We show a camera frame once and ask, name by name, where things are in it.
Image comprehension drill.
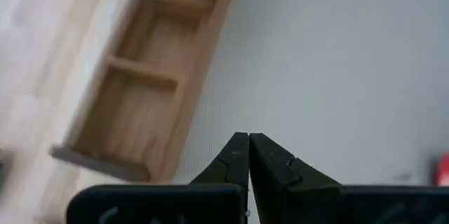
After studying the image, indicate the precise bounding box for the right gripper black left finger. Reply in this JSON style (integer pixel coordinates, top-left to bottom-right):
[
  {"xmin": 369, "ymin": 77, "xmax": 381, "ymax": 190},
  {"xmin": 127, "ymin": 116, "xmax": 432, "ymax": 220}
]
[{"xmin": 66, "ymin": 131, "xmax": 250, "ymax": 224}]

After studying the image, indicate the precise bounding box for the red strawberry tea packet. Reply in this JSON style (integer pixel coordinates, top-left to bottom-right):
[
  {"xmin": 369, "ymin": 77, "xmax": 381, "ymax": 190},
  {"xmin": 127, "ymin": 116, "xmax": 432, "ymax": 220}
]
[{"xmin": 436, "ymin": 152, "xmax": 449, "ymax": 187}]

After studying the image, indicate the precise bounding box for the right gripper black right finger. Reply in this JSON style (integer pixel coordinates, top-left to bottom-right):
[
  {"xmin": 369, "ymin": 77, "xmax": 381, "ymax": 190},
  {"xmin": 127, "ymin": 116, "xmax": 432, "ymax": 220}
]
[{"xmin": 248, "ymin": 132, "xmax": 449, "ymax": 224}]

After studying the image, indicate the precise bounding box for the wooden three-compartment tea box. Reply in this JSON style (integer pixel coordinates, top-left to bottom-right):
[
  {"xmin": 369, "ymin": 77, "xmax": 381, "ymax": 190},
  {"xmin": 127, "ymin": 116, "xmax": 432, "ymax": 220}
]
[{"xmin": 48, "ymin": 0, "xmax": 240, "ymax": 185}]

